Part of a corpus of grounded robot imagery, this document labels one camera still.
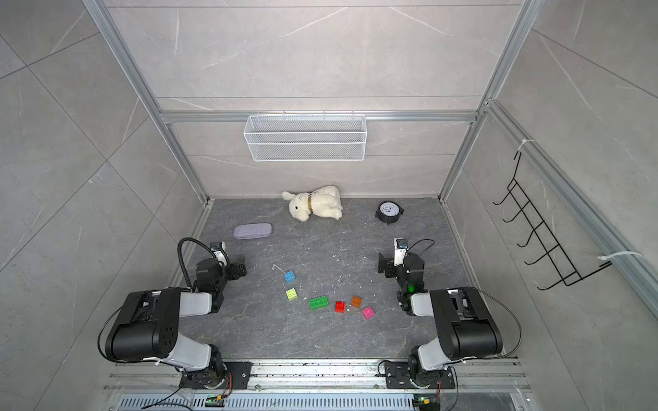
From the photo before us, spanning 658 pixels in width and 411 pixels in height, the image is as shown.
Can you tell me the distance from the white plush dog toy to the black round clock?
0.18 m

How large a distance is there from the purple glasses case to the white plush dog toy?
0.42 ft

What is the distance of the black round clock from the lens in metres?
1.13

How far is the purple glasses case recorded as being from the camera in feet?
3.48

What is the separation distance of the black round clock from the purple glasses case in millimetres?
491

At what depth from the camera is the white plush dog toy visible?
109cm

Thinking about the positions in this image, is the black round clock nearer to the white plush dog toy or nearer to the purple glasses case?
the white plush dog toy

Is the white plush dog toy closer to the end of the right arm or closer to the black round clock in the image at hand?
the black round clock
